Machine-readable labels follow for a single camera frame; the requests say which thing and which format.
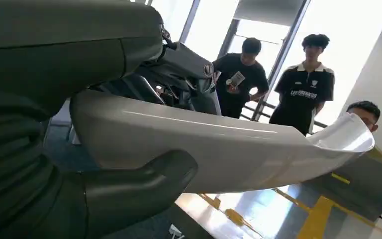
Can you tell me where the white plastic shell part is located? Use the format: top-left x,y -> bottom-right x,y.
69,88 -> 376,195

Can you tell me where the person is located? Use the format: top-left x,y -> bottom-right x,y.
212,37 -> 270,120
269,33 -> 336,137
345,100 -> 382,168

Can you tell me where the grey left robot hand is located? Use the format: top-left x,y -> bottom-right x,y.
0,0 -> 222,239

